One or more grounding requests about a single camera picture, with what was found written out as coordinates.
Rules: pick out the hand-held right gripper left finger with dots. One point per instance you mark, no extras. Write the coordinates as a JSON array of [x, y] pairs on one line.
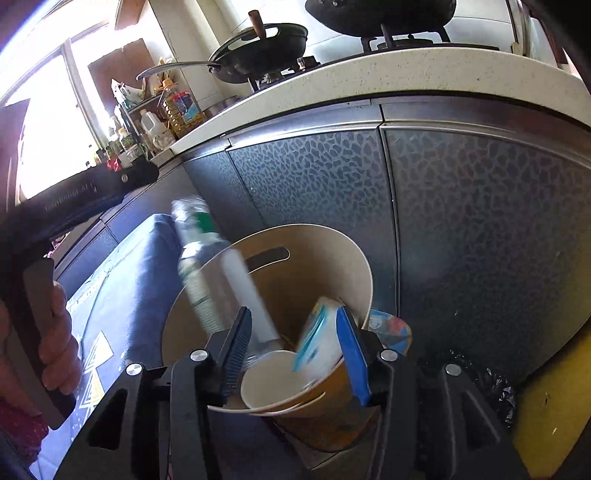
[[235, 350]]

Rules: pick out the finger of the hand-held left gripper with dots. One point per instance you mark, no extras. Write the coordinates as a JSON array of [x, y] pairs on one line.
[[92, 194]]

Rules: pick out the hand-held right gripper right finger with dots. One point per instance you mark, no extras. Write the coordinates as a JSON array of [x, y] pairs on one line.
[[353, 355]]

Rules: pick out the white drink carton with cap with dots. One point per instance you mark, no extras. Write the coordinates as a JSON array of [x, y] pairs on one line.
[[321, 341]]

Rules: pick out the pinkish paper cup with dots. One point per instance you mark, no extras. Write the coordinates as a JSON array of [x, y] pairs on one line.
[[272, 383]]

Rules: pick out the white plastic tube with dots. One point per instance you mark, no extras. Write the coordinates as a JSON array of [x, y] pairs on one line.
[[249, 295]]

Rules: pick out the clear plastic bottle green label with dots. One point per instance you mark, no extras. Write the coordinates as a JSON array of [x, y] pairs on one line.
[[203, 258]]

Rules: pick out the beige plastic wastebasket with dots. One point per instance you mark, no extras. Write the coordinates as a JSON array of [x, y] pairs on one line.
[[318, 258]]

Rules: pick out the person's left hand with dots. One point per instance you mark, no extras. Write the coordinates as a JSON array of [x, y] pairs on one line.
[[62, 350]]

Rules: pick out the colourful packet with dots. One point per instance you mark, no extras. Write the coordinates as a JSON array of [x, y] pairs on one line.
[[390, 330]]

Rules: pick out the row of condiment bottles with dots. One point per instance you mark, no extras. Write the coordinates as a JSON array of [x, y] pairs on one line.
[[122, 138]]

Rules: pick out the white plastic jug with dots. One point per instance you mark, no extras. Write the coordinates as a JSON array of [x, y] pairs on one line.
[[154, 131]]

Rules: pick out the window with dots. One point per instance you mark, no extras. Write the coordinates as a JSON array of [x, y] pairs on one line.
[[51, 115]]

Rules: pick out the blue printed tablecloth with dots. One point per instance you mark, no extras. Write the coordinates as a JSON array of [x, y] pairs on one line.
[[134, 286]]

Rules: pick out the yellow cooking oil bottle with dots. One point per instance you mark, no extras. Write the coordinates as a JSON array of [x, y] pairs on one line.
[[182, 108]]

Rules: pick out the black plastic bag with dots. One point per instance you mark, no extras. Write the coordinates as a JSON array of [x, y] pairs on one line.
[[485, 387]]

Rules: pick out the red patterned clothing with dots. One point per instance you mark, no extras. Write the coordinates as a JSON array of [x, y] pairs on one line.
[[23, 424]]

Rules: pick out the steel bowl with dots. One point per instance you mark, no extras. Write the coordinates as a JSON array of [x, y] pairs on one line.
[[221, 106]]

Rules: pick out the kitchen cabinet with countertop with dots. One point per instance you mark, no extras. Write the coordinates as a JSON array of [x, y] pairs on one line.
[[461, 207]]

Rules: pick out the gas stove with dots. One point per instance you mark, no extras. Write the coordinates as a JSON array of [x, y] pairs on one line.
[[401, 44]]

